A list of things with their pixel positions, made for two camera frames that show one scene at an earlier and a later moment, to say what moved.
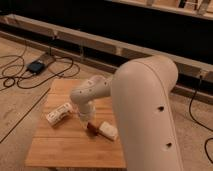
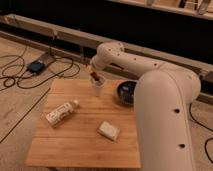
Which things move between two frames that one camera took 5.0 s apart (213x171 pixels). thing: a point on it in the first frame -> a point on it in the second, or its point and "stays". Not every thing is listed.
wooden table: [60, 139] stays
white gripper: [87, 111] -> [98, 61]
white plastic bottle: [59, 113] stays
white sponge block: [109, 130] stays
